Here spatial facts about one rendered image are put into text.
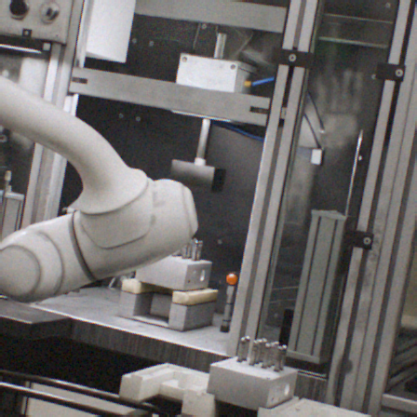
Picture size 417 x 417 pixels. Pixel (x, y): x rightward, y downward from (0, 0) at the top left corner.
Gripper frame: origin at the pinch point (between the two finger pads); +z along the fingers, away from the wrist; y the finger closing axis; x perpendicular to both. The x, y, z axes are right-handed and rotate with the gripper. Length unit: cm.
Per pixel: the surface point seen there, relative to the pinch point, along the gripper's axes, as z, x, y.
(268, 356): -19.0, -34.1, -10.1
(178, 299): 9.9, -15.8, -8.4
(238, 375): -26.0, -30.5, -12.1
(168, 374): -13.2, -18.7, -16.7
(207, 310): 19.7, -20.2, -11.2
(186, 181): 19.0, -13.0, 11.9
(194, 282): 15.8, -17.5, -5.9
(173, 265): 11.8, -13.9, -2.9
